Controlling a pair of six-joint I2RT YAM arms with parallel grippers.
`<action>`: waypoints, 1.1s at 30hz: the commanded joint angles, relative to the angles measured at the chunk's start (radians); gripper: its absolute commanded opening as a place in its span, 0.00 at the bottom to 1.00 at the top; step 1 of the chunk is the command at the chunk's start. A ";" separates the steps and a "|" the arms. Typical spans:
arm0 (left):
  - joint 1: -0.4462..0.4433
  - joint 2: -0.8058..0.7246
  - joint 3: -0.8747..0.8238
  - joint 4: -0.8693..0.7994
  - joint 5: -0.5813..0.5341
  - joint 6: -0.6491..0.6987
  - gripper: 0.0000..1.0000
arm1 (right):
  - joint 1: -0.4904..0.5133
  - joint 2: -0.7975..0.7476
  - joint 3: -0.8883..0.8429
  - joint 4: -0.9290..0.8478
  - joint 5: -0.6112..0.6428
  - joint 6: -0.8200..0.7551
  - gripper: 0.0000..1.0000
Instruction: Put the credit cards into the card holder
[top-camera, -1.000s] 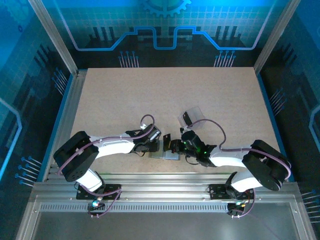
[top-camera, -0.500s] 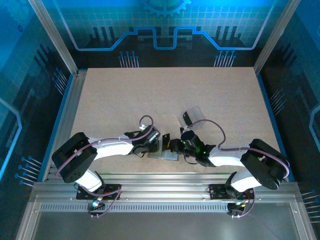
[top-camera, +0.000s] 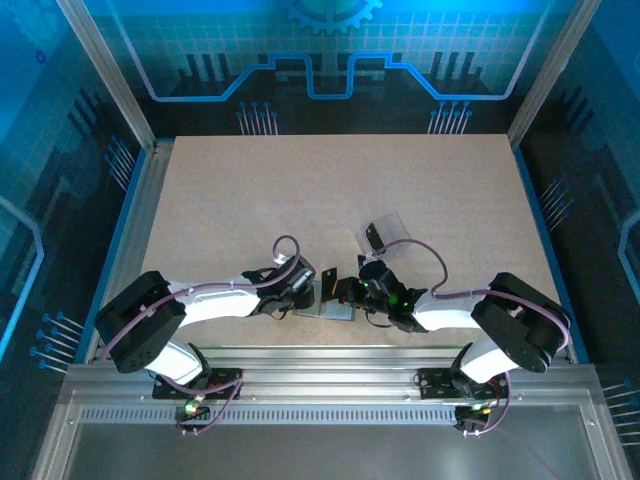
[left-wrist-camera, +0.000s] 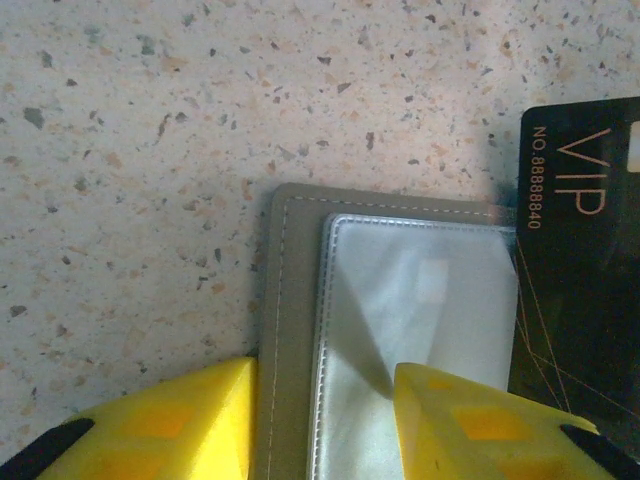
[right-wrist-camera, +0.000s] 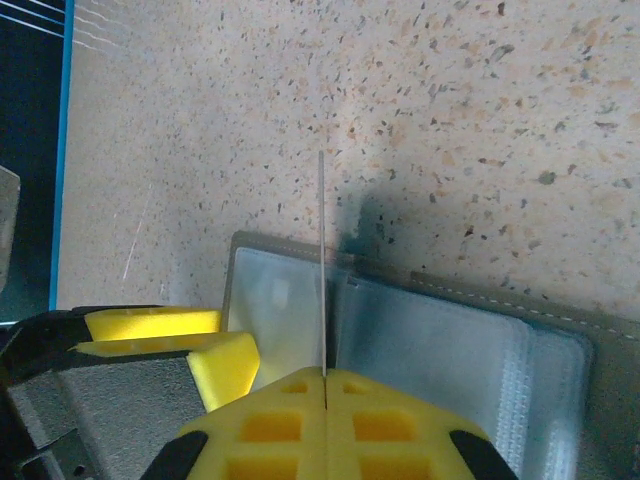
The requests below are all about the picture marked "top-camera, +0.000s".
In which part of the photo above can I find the left connector board with LED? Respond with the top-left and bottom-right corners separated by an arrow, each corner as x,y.
174,397 -> 211,421

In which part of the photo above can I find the connector board with led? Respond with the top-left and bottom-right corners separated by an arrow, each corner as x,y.
174,397 -> 211,421
454,402 -> 494,431

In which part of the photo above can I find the grey metal panel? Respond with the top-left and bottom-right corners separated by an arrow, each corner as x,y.
64,424 -> 601,480

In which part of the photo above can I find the right connector board with LED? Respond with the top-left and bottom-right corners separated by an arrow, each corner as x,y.
454,402 -> 494,431

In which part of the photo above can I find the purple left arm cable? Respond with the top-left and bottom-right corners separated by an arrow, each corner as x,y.
102,234 -> 301,361

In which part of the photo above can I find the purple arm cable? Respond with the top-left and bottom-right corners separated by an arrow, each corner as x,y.
369,239 -> 572,354
102,234 -> 301,361

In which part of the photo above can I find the aluminium mounting rail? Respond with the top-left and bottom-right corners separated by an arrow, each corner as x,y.
64,343 -> 599,406

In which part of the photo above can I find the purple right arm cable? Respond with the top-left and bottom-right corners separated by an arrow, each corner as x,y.
369,239 -> 572,354

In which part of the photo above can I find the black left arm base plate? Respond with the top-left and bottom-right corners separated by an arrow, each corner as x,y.
152,367 -> 245,401

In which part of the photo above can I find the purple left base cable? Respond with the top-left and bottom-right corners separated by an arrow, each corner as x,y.
174,372 -> 246,436

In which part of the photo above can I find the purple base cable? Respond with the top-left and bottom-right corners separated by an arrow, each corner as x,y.
174,372 -> 246,436
462,364 -> 514,436

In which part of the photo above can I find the slotted grey cable duct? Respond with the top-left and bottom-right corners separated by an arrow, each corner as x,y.
79,407 -> 459,426

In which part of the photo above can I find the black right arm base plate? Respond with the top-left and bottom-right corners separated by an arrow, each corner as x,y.
417,367 -> 507,401

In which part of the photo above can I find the aluminium side rail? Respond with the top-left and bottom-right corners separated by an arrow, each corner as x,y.
97,142 -> 174,361

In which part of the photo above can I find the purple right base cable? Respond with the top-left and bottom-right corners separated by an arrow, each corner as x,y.
462,364 -> 514,436

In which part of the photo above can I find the aluminium frame post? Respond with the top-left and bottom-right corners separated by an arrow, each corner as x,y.
507,0 -> 604,149
55,0 -> 157,151

